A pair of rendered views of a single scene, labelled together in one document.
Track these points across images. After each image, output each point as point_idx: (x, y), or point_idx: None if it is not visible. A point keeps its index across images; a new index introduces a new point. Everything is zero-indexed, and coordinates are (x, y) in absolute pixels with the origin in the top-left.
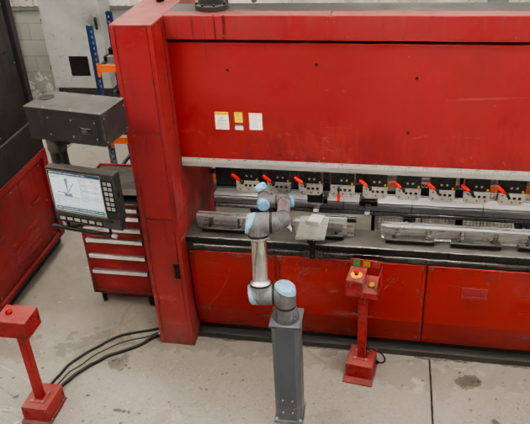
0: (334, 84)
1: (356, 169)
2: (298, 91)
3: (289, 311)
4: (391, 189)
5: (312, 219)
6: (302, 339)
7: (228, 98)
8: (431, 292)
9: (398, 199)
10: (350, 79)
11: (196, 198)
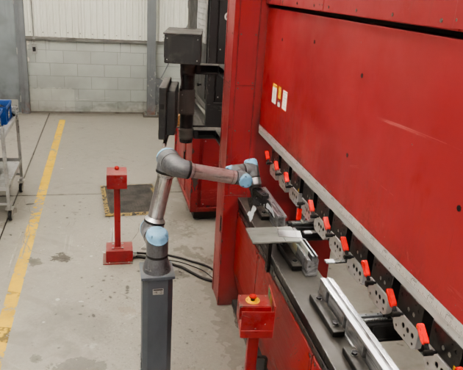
0: (319, 69)
1: (315, 187)
2: (303, 72)
3: (148, 258)
4: None
5: (286, 232)
6: (166, 308)
7: (278, 70)
8: None
9: None
10: (326, 65)
11: None
